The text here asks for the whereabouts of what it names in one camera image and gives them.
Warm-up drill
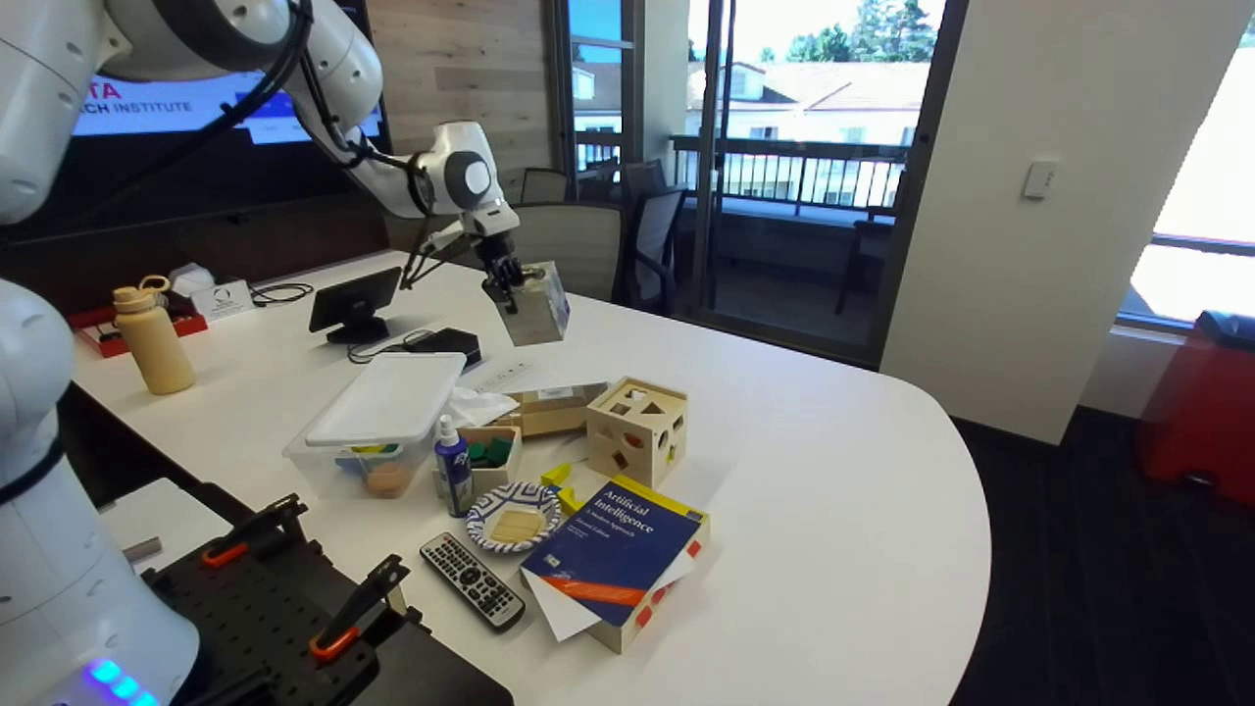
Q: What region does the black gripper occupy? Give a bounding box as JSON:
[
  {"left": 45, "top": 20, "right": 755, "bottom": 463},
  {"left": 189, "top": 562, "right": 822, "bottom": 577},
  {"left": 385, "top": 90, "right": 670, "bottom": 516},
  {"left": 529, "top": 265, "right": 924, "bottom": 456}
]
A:
[{"left": 471, "top": 231, "right": 544, "bottom": 323}]

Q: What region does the grey remote control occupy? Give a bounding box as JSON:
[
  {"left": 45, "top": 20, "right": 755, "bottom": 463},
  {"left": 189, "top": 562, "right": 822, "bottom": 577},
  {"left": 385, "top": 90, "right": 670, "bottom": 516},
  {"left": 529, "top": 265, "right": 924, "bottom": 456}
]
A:
[{"left": 415, "top": 530, "right": 529, "bottom": 637}]

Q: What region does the small black monitor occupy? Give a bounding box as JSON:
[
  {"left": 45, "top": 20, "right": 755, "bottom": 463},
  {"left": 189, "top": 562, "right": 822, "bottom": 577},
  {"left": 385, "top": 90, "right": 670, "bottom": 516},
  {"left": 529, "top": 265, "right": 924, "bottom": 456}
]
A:
[{"left": 305, "top": 265, "right": 406, "bottom": 354}]

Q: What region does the black clamp with orange handle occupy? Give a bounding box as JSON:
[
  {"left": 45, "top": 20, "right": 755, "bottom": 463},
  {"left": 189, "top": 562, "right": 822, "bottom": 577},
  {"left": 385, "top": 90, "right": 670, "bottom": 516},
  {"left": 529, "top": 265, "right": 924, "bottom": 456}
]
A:
[
  {"left": 193, "top": 490, "right": 316, "bottom": 571},
  {"left": 305, "top": 552, "right": 412, "bottom": 667}
]

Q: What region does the clear plastic storage container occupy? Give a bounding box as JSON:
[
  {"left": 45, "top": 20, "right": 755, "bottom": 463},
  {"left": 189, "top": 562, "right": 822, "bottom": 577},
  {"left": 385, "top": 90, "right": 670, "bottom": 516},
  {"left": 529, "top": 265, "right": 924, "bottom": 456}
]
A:
[{"left": 284, "top": 431, "right": 450, "bottom": 502}]

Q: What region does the red flat tray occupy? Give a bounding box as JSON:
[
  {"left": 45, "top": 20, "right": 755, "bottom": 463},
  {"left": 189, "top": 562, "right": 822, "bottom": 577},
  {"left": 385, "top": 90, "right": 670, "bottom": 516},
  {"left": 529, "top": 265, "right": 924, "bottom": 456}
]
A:
[{"left": 70, "top": 299, "right": 211, "bottom": 366}]

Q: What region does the white light switch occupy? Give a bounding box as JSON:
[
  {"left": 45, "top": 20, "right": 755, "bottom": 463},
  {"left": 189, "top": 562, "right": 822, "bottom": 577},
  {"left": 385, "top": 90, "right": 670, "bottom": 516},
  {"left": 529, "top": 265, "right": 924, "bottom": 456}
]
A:
[{"left": 1016, "top": 157, "right": 1062, "bottom": 208}]

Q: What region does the red cabinet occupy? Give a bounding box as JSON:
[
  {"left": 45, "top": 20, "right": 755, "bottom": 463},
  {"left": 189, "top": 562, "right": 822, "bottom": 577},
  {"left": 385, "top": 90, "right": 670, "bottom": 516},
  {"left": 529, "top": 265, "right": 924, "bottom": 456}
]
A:
[{"left": 1133, "top": 309, "right": 1255, "bottom": 513}]

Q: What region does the silver tissue dispenser box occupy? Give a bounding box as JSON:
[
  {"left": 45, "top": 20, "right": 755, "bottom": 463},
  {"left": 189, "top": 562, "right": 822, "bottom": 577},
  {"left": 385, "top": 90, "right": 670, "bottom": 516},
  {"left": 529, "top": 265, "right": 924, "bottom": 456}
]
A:
[{"left": 501, "top": 259, "right": 578, "bottom": 349}]

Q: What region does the white plastic lid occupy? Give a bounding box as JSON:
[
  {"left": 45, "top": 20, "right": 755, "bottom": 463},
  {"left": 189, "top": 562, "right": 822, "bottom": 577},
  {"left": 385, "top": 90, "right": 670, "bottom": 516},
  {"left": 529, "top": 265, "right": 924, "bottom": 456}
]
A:
[{"left": 301, "top": 349, "right": 471, "bottom": 452}]

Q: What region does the wall television screen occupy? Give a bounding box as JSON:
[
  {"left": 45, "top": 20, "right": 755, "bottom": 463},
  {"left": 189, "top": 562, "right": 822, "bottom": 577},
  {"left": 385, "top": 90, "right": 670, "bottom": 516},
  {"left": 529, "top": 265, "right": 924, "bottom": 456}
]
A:
[{"left": 70, "top": 69, "right": 391, "bottom": 148}]

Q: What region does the flat wooden tray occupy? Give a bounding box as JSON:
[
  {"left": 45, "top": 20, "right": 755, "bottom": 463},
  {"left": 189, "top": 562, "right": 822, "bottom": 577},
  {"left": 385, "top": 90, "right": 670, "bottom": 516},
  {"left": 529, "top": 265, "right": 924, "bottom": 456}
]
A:
[{"left": 501, "top": 375, "right": 611, "bottom": 448}]

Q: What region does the dark office chair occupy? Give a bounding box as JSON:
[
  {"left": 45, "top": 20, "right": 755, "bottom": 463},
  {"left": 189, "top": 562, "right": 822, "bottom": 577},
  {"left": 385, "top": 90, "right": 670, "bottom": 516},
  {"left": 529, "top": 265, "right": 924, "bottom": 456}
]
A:
[{"left": 616, "top": 161, "right": 691, "bottom": 316}]

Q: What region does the grey mesh office chair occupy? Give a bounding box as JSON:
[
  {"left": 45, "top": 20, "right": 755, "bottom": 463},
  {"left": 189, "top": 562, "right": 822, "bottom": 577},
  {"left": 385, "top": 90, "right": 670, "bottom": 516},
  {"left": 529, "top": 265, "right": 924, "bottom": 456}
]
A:
[{"left": 509, "top": 200, "right": 627, "bottom": 305}]

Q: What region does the beige water bottle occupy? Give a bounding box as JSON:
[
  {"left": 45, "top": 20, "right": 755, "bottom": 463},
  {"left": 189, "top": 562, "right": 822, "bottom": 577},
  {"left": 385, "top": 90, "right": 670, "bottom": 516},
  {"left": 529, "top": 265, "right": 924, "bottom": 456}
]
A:
[{"left": 109, "top": 272, "right": 199, "bottom": 400}]

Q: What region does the black mounting plate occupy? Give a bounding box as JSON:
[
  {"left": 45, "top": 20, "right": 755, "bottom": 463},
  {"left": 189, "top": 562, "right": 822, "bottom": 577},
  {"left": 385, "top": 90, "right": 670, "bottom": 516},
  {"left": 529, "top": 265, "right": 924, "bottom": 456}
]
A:
[{"left": 139, "top": 516, "right": 517, "bottom": 706}]

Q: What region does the balcony railing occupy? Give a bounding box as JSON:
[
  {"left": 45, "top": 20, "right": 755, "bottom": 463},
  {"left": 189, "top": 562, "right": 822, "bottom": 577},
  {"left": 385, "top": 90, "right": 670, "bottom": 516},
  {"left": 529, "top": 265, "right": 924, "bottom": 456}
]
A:
[{"left": 666, "top": 132, "right": 916, "bottom": 220}]

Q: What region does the small wooden box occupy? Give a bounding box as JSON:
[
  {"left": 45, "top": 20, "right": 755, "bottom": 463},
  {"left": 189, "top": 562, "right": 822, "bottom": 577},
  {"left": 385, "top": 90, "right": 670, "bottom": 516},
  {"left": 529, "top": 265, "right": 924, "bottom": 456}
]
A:
[{"left": 461, "top": 425, "right": 526, "bottom": 499}]

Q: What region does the small white box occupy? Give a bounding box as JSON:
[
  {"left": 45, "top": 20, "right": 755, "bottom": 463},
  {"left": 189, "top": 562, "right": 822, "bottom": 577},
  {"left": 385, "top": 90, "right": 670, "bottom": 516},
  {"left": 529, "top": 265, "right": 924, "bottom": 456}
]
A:
[{"left": 169, "top": 261, "right": 261, "bottom": 327}]

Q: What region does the small yellow block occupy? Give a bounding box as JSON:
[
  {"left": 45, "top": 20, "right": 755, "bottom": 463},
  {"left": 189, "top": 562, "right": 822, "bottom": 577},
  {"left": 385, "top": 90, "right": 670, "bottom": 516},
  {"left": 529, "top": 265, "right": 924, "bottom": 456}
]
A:
[{"left": 537, "top": 460, "right": 588, "bottom": 516}]

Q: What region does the blue patterned plate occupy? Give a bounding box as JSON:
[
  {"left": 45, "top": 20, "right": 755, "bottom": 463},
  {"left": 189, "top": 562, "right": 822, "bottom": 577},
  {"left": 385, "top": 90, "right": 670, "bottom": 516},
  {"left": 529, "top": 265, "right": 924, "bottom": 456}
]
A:
[{"left": 465, "top": 481, "right": 568, "bottom": 562}]

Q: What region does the coiled grey cable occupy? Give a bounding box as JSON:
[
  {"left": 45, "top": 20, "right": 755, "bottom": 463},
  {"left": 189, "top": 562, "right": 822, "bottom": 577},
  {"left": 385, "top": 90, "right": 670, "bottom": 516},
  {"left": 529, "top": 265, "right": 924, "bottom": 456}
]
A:
[{"left": 248, "top": 273, "right": 318, "bottom": 314}]

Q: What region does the wooden shape sorter cube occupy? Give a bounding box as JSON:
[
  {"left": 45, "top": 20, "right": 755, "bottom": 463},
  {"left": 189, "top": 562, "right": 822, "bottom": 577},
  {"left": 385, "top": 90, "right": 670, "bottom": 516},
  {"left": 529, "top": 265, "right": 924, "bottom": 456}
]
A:
[{"left": 582, "top": 375, "right": 691, "bottom": 490}]

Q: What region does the blue white glue bottle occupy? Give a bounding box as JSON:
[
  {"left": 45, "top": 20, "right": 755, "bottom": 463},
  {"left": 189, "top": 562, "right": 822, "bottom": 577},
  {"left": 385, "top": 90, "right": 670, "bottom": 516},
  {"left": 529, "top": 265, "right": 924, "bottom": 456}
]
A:
[{"left": 432, "top": 411, "right": 479, "bottom": 516}]

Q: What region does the blue textbook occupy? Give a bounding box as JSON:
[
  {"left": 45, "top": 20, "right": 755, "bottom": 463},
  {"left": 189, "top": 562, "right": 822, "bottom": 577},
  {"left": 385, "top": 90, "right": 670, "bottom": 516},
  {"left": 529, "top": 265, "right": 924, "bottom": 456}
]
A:
[{"left": 517, "top": 479, "right": 706, "bottom": 620}]

